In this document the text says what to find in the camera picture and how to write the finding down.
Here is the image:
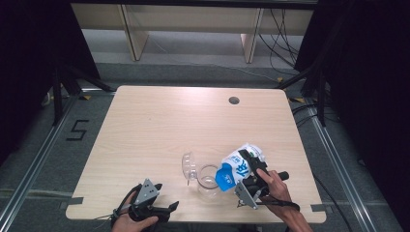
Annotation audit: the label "aluminium floor rail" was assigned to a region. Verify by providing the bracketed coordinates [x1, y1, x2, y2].
[0, 95, 80, 226]
[306, 96, 376, 232]

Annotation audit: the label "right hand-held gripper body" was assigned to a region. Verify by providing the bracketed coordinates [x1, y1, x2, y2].
[234, 159, 290, 211]

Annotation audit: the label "bundle of black hanging cables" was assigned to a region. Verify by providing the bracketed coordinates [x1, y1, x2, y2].
[259, 8, 301, 69]

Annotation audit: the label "person's left hand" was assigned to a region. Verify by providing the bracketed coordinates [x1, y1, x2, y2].
[110, 192, 160, 232]

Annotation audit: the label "black metal stand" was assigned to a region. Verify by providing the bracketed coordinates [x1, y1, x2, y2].
[51, 64, 117, 127]
[275, 64, 328, 128]

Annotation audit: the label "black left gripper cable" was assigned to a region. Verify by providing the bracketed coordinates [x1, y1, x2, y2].
[95, 183, 143, 226]

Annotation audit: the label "clear glass measuring jug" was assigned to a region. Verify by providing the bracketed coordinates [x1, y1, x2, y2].
[181, 151, 223, 199]

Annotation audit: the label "person's right hand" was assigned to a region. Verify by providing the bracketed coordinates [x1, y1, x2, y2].
[255, 167, 293, 216]

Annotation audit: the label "black floor cables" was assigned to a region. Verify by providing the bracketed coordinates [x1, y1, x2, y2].
[291, 102, 339, 129]

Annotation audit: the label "black curtain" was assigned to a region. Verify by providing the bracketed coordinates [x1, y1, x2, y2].
[294, 0, 410, 232]
[0, 0, 101, 165]

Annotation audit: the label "white and blue milk bag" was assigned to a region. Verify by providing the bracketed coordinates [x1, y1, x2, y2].
[215, 142, 267, 193]

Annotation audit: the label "beige wooden shelf unit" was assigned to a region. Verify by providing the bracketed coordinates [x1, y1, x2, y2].
[70, 3, 315, 64]

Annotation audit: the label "black right wrist strap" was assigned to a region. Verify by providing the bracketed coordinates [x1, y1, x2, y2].
[238, 198, 301, 212]

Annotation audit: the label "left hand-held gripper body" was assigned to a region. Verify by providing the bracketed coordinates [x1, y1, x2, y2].
[129, 178, 171, 223]

